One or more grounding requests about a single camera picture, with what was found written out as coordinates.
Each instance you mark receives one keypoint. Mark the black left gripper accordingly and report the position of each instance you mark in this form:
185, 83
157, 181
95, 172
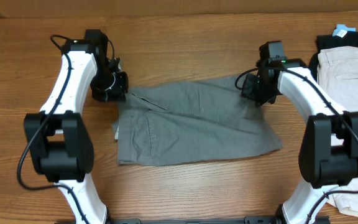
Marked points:
118, 94

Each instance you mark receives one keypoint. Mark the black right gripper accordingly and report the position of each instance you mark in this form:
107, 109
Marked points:
249, 88

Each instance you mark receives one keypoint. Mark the grey shorts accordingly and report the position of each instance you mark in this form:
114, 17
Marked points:
186, 122

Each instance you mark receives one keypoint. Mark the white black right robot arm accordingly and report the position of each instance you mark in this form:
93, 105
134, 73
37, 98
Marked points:
328, 157

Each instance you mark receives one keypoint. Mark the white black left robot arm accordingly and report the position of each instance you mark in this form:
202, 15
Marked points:
59, 152

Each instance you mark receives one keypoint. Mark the beige folded shorts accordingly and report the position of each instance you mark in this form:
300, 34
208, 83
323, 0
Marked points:
337, 75

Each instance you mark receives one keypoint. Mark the light blue clothing tag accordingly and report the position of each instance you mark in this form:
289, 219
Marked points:
341, 30

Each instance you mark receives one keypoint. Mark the black folded garment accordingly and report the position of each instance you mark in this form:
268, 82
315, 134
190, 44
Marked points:
329, 42

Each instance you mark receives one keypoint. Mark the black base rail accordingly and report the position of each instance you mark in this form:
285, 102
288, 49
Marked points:
191, 221

